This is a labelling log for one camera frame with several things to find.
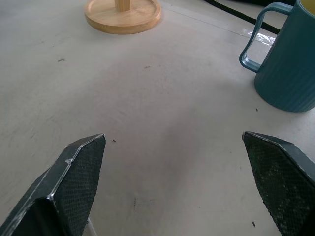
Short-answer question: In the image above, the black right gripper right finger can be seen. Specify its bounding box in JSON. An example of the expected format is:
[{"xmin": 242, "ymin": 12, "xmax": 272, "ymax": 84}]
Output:
[{"xmin": 242, "ymin": 131, "xmax": 315, "ymax": 236}]

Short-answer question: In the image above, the black cable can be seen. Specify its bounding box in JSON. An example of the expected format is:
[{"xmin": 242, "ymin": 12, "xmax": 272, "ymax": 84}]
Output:
[{"xmin": 205, "ymin": 0, "xmax": 282, "ymax": 34}]

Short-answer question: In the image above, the wooden mug stand base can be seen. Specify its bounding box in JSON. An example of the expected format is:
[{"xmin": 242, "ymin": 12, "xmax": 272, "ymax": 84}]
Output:
[{"xmin": 84, "ymin": 0, "xmax": 162, "ymax": 35}]

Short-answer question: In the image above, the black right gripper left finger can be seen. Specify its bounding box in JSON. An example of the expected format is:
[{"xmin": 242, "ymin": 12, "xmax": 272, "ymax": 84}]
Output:
[{"xmin": 0, "ymin": 133, "xmax": 107, "ymax": 236}]

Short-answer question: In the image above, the teal ribbed mug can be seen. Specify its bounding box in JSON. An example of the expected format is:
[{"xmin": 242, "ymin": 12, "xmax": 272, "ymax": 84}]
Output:
[{"xmin": 239, "ymin": 0, "xmax": 315, "ymax": 113}]

